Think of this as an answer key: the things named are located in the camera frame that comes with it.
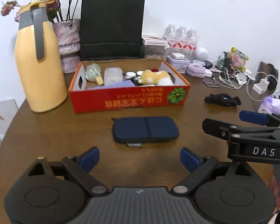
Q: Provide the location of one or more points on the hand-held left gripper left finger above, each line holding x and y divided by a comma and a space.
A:
91, 157

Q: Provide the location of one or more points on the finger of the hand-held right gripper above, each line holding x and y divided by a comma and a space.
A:
254, 117
214, 128

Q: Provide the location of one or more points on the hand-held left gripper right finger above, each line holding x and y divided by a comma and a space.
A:
189, 159

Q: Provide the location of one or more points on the navy blue pouch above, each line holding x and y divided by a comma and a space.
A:
144, 129

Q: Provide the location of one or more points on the red cardboard box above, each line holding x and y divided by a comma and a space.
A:
130, 99

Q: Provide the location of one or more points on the yellow white plush toy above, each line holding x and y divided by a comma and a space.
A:
156, 77

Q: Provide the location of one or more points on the iridescent plastic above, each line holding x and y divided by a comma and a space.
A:
92, 72

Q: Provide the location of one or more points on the person's right hand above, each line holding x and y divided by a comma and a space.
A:
277, 201

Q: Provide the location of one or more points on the black glove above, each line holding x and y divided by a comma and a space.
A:
221, 99

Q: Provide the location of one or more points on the white power adapter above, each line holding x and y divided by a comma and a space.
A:
261, 85

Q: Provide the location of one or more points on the dark square coaster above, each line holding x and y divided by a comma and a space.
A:
211, 83

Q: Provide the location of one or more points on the brown bag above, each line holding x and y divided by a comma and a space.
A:
269, 71

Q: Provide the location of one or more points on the small white charger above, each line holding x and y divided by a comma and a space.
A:
208, 73

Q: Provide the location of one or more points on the lilac fluffy towel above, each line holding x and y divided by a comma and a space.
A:
196, 71

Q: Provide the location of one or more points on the colourful snack packet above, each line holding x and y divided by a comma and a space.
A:
239, 59

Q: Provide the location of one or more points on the small green bottle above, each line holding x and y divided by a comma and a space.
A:
222, 62

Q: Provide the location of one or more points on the black charger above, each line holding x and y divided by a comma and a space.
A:
208, 63

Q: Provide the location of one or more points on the grey tin box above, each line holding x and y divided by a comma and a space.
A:
178, 64

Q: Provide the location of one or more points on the white earbuds case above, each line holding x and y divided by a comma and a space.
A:
178, 56

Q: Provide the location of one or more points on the clear plastic container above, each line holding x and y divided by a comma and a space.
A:
155, 52

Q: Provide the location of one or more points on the yellow thermos jug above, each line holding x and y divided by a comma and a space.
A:
40, 74

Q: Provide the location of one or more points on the flat white box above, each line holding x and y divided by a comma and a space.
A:
154, 39

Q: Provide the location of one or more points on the purple fuzzy vase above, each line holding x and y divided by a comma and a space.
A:
68, 46

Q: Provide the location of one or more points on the black paper bag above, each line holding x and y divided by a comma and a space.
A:
112, 25

